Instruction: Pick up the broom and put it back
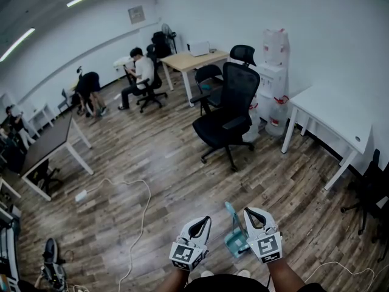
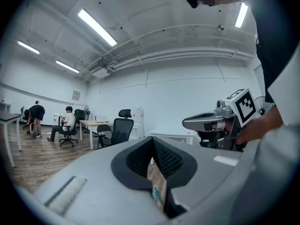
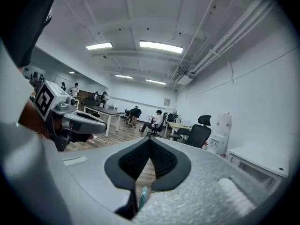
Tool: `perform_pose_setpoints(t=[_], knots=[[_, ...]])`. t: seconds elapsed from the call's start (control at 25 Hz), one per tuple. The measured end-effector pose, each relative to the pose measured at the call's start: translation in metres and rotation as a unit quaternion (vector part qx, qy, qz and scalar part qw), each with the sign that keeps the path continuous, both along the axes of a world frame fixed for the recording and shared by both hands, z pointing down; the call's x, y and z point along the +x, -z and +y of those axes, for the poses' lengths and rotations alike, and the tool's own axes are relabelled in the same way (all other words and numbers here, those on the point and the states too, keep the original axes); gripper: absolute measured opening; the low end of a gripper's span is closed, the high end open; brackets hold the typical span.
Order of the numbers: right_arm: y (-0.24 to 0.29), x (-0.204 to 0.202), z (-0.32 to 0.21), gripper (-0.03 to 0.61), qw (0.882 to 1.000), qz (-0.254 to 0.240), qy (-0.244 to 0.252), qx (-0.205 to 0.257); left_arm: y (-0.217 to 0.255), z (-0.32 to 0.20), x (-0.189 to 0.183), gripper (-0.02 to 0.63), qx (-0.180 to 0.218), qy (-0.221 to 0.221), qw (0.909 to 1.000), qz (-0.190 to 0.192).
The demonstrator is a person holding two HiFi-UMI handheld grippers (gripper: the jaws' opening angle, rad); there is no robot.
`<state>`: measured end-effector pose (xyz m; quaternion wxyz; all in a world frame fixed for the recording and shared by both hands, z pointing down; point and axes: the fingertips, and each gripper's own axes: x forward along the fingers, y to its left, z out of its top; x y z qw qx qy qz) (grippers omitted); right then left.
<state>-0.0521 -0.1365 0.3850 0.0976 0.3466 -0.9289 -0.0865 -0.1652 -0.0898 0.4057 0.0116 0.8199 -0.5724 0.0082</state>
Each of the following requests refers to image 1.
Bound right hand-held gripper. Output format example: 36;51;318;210
243;207;283;264

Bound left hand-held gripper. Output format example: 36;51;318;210
169;215;212;273

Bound teal dustpan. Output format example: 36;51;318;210
224;201;250;258

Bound person's right forearm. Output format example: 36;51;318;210
269;259;306;292

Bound person's left forearm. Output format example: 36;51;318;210
160;268;191;292

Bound person's black trousers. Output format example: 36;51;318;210
185;273;328;292

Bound clear water jug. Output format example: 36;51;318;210
265;97;289;137
242;100;261;142

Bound black office chair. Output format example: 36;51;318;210
133;44;168;114
151;31;173;59
340;149;389;263
30;159;63;194

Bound white desk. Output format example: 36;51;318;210
281;85;374;191

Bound black mesh headrest chair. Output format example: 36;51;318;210
192;44;261;172

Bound dark oval device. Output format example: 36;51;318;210
42;238;59;264

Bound white water dispenser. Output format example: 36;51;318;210
257;63;288;124

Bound grey electronic device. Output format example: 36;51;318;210
41;262;67;290

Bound white curved device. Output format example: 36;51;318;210
77;100;98;118

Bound dark-top table white legs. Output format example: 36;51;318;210
20;113;94;202

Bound light wooden desk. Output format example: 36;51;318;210
160;50;230;108

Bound plastic-wrapped water bottle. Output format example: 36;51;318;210
263;28;289;66

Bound white box appliance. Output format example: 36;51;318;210
187;40;210;57

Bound small white table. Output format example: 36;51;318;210
113;55;134;72
29;103;55;130

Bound black equipment rack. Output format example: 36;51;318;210
0;205;22;292

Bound grey chair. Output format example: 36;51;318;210
57;88;72;114

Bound black standing fan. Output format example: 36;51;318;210
160;23;178;55

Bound long white cable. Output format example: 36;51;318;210
303;262;376;285
86;178;152;292

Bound wall poster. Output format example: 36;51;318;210
127;5;146;26

